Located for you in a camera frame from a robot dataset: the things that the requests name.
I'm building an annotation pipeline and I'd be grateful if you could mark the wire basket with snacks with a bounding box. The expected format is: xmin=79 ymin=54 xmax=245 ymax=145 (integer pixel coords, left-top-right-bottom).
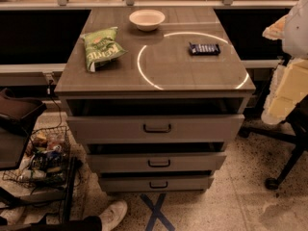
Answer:
xmin=2 ymin=126 xmax=70 ymax=188

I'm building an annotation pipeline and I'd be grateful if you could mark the dark brown chair left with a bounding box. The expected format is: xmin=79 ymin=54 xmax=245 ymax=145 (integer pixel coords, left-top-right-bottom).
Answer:
xmin=0 ymin=89 xmax=46 ymax=170

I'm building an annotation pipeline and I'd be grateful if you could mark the white paper bowl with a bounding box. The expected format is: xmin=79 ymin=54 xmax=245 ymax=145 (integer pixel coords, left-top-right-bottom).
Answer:
xmin=129 ymin=10 xmax=166 ymax=32

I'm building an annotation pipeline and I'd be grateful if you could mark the black cable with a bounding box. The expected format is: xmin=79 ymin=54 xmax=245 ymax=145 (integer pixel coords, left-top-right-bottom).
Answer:
xmin=47 ymin=79 xmax=64 ymax=130

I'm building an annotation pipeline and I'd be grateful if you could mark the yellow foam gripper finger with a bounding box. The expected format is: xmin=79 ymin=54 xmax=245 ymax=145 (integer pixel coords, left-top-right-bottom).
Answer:
xmin=262 ymin=15 xmax=286 ymax=40
xmin=261 ymin=59 xmax=308 ymax=125

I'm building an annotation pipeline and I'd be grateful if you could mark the green kettle chips bag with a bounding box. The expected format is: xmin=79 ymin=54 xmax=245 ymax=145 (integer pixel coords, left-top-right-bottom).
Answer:
xmin=81 ymin=27 xmax=126 ymax=72

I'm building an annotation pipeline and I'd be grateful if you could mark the black office chair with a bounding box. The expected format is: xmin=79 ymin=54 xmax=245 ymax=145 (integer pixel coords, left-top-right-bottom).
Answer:
xmin=239 ymin=97 xmax=308 ymax=191

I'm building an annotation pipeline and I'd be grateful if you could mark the blue rxbar blueberry bar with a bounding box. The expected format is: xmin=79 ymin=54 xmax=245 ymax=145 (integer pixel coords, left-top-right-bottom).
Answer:
xmin=190 ymin=43 xmax=220 ymax=56

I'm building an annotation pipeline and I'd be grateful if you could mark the top grey drawer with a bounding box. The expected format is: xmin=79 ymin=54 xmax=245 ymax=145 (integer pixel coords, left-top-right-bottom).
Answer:
xmin=67 ymin=115 xmax=244 ymax=144

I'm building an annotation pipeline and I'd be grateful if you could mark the middle grey drawer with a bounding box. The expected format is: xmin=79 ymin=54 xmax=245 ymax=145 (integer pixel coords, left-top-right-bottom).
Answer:
xmin=87 ymin=152 xmax=226 ymax=173

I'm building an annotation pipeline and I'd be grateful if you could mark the grey drawer cabinet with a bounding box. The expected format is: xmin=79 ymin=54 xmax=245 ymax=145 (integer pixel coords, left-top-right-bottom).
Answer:
xmin=55 ymin=7 xmax=255 ymax=180

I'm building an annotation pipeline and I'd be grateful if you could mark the white sneaker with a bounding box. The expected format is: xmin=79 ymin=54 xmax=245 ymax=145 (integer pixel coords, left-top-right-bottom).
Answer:
xmin=99 ymin=200 xmax=128 ymax=231

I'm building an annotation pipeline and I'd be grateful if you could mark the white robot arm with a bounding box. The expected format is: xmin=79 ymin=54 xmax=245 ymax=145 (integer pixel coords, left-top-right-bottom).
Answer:
xmin=261 ymin=0 xmax=308 ymax=125

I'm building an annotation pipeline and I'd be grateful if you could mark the grey drawer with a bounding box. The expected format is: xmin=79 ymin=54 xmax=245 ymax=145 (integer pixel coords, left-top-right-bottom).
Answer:
xmin=98 ymin=174 xmax=214 ymax=193
xmin=87 ymin=152 xmax=226 ymax=173
xmin=67 ymin=115 xmax=244 ymax=144

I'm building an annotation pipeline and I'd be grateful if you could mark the bottom grey drawer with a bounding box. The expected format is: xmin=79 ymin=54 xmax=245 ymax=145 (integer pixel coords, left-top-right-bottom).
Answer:
xmin=98 ymin=174 xmax=214 ymax=193

